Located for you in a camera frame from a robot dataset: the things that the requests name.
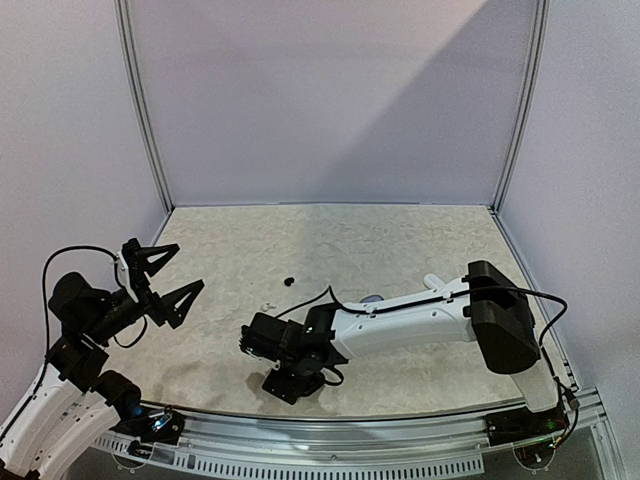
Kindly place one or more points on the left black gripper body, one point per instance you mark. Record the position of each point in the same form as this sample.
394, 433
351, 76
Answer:
149, 301

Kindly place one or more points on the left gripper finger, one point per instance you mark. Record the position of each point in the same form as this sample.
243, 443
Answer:
148, 261
176, 304

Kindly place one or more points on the white stem earbud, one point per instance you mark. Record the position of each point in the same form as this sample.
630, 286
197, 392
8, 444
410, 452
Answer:
267, 307

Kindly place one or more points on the purple charging case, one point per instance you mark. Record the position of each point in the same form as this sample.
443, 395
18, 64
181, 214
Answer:
372, 299

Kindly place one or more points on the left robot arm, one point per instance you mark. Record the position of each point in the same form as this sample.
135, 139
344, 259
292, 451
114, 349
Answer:
74, 399

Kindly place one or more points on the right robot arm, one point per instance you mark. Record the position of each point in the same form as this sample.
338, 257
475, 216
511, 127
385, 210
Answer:
482, 307

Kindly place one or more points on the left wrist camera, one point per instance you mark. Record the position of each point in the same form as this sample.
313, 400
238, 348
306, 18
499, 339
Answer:
129, 275

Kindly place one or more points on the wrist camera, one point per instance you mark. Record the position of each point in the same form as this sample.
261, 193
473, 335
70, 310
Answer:
129, 275
261, 345

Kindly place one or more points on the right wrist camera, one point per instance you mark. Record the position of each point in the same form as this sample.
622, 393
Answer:
261, 345

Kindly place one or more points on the aluminium front rail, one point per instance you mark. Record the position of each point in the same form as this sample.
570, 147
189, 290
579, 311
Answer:
451, 445

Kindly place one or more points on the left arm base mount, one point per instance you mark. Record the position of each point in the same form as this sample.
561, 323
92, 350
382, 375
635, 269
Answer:
149, 425

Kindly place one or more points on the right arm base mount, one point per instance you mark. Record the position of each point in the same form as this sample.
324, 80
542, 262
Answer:
522, 424

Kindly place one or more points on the right aluminium frame post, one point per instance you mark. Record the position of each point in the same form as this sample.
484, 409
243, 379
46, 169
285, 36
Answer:
531, 71

